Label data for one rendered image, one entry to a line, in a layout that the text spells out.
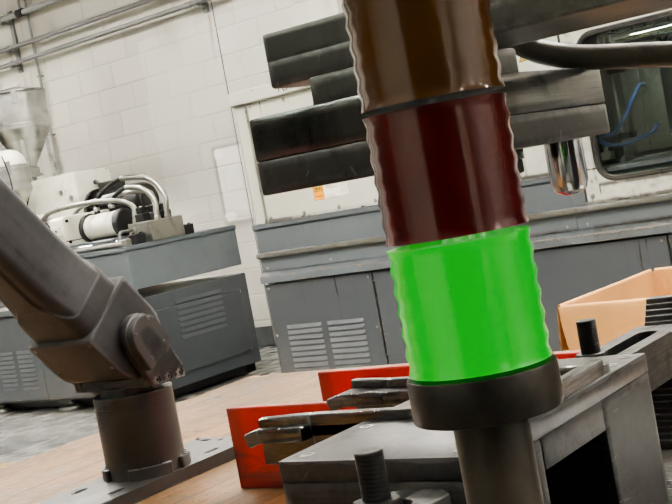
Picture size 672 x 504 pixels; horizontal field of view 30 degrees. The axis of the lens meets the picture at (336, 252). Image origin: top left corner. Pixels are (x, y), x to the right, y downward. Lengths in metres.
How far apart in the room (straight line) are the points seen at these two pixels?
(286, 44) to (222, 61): 8.87
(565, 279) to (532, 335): 5.39
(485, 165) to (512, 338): 0.04
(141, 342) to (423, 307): 0.64
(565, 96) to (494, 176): 0.33
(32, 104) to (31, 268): 8.22
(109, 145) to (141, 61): 0.80
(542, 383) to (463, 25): 0.09
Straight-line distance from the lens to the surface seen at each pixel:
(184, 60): 9.75
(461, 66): 0.31
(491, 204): 0.31
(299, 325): 6.63
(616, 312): 2.99
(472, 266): 0.31
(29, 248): 0.91
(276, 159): 0.58
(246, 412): 0.90
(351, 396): 0.72
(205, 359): 7.82
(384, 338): 6.32
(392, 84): 0.31
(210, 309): 7.88
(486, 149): 0.31
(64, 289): 0.93
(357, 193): 6.29
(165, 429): 0.98
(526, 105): 0.60
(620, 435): 0.66
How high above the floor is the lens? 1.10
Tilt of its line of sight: 3 degrees down
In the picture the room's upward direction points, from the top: 10 degrees counter-clockwise
